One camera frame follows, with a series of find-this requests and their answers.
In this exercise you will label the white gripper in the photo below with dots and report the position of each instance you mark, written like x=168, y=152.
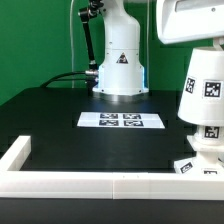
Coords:
x=188, y=20

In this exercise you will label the white lamp shade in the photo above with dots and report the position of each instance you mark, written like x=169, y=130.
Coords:
x=202, y=100

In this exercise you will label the white lamp bulb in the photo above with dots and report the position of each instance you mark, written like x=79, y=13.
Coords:
x=210, y=135

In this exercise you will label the white lamp base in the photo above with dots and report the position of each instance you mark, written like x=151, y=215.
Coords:
x=207, y=159

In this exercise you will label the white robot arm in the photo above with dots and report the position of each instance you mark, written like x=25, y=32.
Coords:
x=121, y=75

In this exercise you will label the white marker plate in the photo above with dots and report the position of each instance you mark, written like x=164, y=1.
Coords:
x=120, y=120

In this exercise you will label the white U-shaped fence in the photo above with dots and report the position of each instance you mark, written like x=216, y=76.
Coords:
x=16, y=183

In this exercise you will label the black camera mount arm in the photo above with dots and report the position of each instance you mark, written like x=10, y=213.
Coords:
x=86, y=14

